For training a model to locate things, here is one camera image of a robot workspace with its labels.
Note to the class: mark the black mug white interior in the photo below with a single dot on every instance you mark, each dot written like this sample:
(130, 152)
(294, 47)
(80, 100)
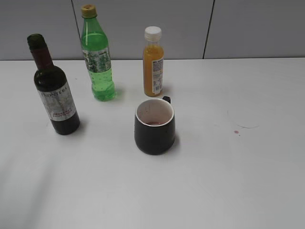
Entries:
(154, 126)

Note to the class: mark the dark red wine bottle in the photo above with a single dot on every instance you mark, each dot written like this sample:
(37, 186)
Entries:
(53, 88)

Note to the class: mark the orange juice bottle white cap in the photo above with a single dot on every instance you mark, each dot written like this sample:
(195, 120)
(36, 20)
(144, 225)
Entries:
(153, 55)

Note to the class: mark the green plastic soda bottle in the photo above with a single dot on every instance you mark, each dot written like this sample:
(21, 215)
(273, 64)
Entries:
(96, 52)

